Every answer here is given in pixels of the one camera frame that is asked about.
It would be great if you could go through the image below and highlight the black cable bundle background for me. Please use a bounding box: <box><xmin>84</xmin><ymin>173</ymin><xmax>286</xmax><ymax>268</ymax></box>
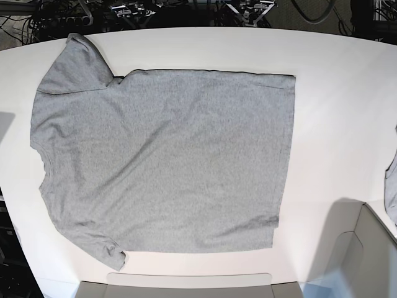
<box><xmin>0</xmin><ymin>0</ymin><xmax>106</xmax><ymax>41</ymax></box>

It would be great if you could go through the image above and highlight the grey plastic bin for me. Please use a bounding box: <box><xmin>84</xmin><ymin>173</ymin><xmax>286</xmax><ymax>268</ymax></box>
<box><xmin>301</xmin><ymin>199</ymin><xmax>396</xmax><ymax>297</ymax></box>

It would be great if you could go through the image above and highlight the grey T-shirt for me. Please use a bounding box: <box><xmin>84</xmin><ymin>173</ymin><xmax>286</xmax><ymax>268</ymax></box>
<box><xmin>30</xmin><ymin>34</ymin><xmax>296</xmax><ymax>270</ymax></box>

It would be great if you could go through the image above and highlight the grey garment at right edge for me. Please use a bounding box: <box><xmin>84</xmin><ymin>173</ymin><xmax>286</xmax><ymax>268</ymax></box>
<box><xmin>383</xmin><ymin>124</ymin><xmax>397</xmax><ymax>227</ymax></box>

